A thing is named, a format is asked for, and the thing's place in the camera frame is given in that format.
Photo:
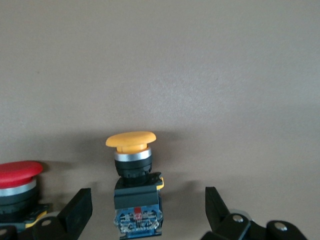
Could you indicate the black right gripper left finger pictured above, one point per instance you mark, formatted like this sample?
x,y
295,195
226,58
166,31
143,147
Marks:
x,y
67,215

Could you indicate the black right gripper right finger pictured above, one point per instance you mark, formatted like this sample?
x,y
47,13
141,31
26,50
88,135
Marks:
x,y
225,225

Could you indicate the yellow mushroom push button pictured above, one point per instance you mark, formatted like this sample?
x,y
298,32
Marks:
x,y
132,140

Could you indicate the red mushroom push button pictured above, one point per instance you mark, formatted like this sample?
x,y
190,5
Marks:
x,y
17,172

